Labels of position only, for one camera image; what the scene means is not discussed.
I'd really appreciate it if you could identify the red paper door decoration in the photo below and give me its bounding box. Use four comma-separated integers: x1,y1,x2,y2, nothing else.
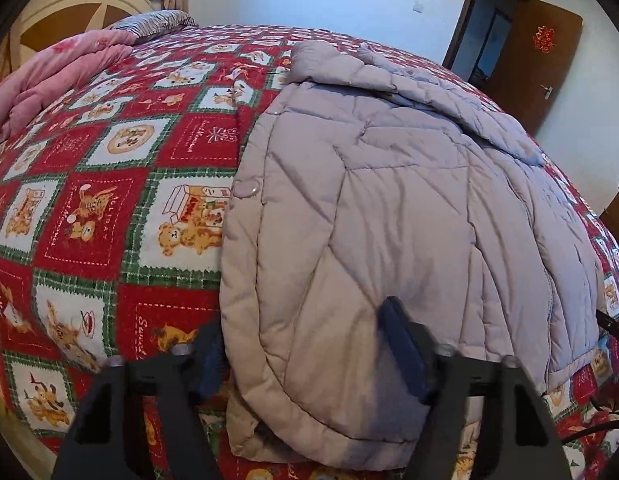
533,25,555,53

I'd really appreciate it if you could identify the lilac quilted puffer jacket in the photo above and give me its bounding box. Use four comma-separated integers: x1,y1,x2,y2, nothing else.
219,39,603,465

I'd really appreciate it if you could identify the pink folded quilt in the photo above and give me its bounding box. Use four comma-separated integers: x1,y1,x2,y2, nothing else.
0,29,140,147

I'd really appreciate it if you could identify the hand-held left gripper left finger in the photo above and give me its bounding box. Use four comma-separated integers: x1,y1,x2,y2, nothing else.
52,320,227,480

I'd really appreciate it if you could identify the brown wooden door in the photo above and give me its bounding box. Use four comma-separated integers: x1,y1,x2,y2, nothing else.
482,0,584,136

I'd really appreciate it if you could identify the beige wooden headboard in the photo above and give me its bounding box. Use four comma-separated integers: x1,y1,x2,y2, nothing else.
6,0,155,61

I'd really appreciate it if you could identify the black cable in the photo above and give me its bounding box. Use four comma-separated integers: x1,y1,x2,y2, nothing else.
559,400,619,445

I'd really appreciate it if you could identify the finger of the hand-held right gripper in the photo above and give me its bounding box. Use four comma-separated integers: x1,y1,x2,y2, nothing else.
596,309,619,350

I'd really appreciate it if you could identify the striped pillow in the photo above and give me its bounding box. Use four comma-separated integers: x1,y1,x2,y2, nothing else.
105,10,199,40

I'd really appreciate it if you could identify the red printed bear blanket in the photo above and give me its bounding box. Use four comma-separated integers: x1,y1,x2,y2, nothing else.
0,22,619,480

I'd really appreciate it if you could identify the wooden cabinet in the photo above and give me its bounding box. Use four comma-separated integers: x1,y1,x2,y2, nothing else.
599,175,619,257

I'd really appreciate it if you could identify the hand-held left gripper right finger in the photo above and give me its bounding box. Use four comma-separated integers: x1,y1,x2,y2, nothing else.
379,296,565,480

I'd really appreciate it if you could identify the dark wooden door frame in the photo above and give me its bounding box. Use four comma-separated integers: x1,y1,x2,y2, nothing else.
442,0,533,86

